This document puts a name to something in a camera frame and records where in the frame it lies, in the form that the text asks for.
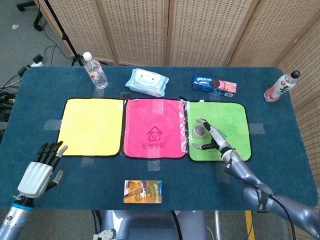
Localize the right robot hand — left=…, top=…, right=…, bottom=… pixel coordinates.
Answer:
left=192, top=118, right=237, bottom=161

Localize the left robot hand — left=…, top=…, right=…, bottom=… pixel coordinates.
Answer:
left=17, top=141, right=69, bottom=200

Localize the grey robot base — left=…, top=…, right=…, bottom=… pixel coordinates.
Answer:
left=93, top=209, right=208, bottom=240

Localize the blue cookie box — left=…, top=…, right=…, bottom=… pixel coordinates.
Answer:
left=191, top=74, right=238, bottom=98

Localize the pink drink bottle black cap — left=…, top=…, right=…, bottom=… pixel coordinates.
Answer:
left=263, top=70, right=301, bottom=103

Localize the clear water bottle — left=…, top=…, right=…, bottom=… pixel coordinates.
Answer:
left=82, top=51, right=109, bottom=90

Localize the green microfiber cloth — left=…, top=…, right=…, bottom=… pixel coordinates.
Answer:
left=186, top=100, right=253, bottom=163

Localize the blue felt table cover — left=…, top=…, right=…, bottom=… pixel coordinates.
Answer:
left=0, top=65, right=319, bottom=211

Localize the pink microfiber cloth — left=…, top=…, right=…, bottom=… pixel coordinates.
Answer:
left=122, top=98, right=187, bottom=160

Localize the yellow microfiber cloth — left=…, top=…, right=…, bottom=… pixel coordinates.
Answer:
left=56, top=97, right=125, bottom=158

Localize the grey metal table leg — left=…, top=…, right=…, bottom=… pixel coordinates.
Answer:
left=214, top=210, right=222, bottom=240

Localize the light blue wet wipes pack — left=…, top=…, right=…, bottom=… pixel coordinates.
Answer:
left=124, top=68, right=170, bottom=98

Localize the white power strip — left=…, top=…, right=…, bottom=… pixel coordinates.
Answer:
left=29, top=54, right=45, bottom=68

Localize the wicker folding screen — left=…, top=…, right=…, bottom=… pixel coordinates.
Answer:
left=37, top=0, right=320, bottom=240

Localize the black tripod stand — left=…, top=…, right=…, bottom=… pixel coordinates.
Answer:
left=43, top=0, right=85, bottom=67

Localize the black office chair base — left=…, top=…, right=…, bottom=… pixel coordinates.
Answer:
left=16, top=0, right=45, bottom=32

